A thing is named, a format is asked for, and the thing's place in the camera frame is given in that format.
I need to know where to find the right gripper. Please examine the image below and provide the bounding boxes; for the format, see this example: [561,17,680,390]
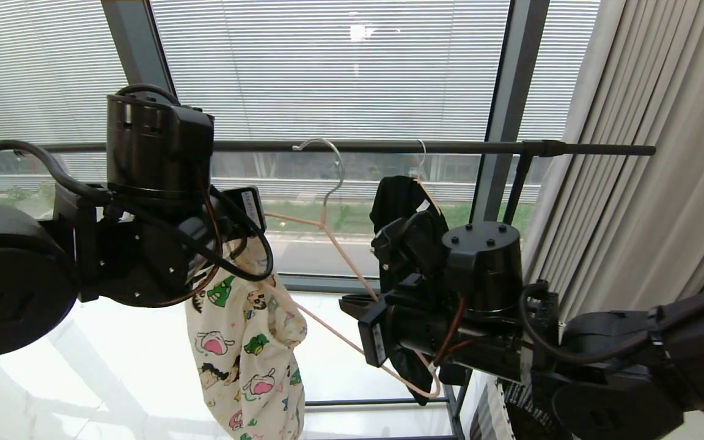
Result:
[358,287,469,370]

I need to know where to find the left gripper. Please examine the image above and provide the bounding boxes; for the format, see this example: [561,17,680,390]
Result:
[175,186,267,279]

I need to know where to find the pink clothes hanger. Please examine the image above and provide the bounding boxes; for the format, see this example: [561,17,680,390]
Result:
[415,139,444,215]
[263,138,442,400]

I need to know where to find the black garment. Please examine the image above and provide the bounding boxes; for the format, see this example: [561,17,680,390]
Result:
[369,175,472,407]

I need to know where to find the cream printed garment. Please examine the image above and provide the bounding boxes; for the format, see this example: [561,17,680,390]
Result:
[185,235,309,440]

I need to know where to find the white laundry basket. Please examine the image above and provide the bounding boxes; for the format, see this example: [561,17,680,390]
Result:
[468,374,515,440]

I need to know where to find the black clothes rack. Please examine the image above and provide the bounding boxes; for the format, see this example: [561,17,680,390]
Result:
[40,139,656,440]

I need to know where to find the window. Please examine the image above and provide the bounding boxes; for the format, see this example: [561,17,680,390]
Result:
[0,0,600,294]

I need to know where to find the beige curtain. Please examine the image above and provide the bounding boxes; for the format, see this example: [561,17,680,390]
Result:
[520,0,704,318]

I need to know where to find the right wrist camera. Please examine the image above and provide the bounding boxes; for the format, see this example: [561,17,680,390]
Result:
[370,211,450,291]

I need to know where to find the black cable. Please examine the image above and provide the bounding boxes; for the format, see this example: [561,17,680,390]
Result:
[519,280,658,365]
[0,139,274,283]

